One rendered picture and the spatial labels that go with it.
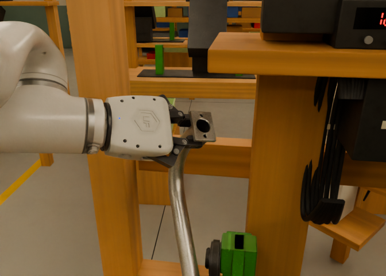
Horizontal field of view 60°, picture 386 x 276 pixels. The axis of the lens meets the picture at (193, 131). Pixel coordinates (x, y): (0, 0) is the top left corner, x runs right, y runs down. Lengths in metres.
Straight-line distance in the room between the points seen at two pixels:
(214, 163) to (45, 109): 0.49
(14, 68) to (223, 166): 0.60
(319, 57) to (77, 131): 0.37
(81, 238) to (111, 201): 1.76
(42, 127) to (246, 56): 0.32
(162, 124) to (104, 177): 0.35
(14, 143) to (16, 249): 2.23
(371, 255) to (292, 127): 2.01
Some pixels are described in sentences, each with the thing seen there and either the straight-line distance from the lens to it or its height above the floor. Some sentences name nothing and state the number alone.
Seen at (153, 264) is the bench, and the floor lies 0.88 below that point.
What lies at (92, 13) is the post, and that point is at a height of 1.58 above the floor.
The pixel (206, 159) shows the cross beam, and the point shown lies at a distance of 0.85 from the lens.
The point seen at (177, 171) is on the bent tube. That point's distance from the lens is 0.65.
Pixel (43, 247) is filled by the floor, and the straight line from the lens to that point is 2.64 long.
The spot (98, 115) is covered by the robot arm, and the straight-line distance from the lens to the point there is 0.49.
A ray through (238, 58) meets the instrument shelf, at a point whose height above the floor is 1.53.
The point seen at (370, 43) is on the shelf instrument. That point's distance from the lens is 0.60.
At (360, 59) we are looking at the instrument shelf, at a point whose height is 1.53.
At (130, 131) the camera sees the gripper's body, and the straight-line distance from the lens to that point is 0.51.
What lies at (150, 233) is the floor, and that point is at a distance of 2.56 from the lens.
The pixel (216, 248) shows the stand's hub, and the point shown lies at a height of 1.16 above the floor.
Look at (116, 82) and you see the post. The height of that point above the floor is 1.45.
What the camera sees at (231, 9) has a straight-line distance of 7.25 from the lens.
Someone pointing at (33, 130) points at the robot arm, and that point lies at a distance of 0.48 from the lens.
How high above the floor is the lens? 1.62
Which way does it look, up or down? 23 degrees down
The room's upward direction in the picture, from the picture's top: straight up
